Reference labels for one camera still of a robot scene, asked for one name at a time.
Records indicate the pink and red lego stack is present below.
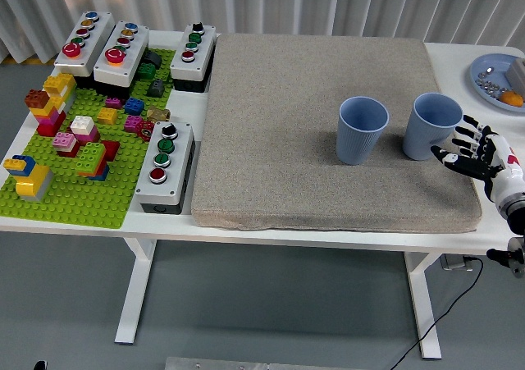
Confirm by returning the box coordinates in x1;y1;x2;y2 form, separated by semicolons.
52;131;82;158

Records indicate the tall multicolour lego tower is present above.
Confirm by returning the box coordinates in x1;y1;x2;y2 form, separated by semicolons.
24;72;79;138

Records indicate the blue ribbed cup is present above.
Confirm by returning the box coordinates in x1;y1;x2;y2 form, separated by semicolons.
336;95;390;166
401;93;464;162

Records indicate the grey sloped lego brick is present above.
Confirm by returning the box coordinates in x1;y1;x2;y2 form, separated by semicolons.
146;78;167;98

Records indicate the blue lego brick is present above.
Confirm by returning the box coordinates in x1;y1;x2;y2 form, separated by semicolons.
123;97;146;116

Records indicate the yellow blue grey lego figure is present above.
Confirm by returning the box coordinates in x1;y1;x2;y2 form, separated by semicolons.
2;154;55;203

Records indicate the dark green lego brick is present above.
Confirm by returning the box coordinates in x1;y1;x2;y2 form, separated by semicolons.
136;62;158;80

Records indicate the yellow lego brick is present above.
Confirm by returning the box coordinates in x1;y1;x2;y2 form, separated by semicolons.
96;107;120;126

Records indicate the grey power box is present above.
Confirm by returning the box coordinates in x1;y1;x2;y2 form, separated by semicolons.
441;254;473;271

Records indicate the grey metal block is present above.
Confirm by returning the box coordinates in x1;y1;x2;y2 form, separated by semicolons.
504;57;525;83

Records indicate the white four-button control box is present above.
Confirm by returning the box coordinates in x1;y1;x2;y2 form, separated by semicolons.
169;22;217;94
134;121;201;215

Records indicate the pink magenta lego brick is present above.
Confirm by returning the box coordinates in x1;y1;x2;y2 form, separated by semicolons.
123;115;144;134

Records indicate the black power cable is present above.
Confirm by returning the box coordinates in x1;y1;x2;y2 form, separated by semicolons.
389;255;485;370

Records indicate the small orange fruit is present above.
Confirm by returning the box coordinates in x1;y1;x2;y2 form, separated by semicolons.
500;89;525;107

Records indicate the white and magenta lego stack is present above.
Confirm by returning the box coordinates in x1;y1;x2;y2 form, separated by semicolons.
69;115;102;144

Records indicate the light blue plate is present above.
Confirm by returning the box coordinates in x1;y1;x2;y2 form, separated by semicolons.
469;53;525;113

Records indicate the white table leg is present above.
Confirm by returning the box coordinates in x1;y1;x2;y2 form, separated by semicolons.
403;251;443;361
113;238;158;345

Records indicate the green red blue lego stack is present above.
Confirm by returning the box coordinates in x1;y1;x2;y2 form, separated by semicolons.
75;139;121;182

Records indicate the dark grey curved lego brick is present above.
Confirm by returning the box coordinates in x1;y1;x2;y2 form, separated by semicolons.
141;51;163;69

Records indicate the white five-button control box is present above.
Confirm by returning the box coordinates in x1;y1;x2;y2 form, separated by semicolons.
93;20;151;99
53;11;116;89

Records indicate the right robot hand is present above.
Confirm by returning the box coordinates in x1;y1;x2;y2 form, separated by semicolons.
429;114;525;205

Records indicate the green lego baseplate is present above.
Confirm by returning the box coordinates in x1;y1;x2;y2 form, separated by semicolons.
0;48;178;230

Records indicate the grey-brown mat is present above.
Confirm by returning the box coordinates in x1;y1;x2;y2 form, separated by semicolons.
190;32;483;234

